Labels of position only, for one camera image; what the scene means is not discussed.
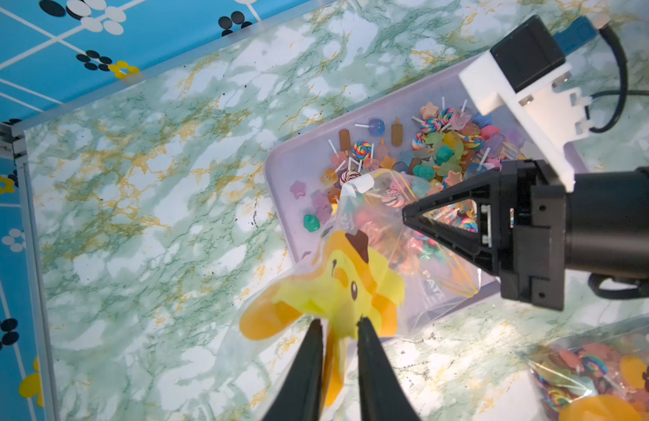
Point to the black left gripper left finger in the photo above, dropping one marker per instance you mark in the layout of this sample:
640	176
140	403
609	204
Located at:
299	397

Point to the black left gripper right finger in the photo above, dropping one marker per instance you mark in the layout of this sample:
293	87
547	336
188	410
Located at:
380	395

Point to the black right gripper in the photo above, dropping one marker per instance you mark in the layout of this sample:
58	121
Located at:
566	231

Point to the pile of colourful candies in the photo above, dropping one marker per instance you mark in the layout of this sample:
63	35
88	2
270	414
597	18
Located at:
448	143

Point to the ziploc bag of candies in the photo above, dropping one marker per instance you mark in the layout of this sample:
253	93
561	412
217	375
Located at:
602	374

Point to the lilac plastic tray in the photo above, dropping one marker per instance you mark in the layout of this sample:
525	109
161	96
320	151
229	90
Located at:
453	185

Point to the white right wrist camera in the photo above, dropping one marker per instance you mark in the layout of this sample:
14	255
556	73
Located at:
522	72

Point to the aluminium corner post left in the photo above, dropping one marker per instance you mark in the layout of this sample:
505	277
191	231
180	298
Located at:
12	142

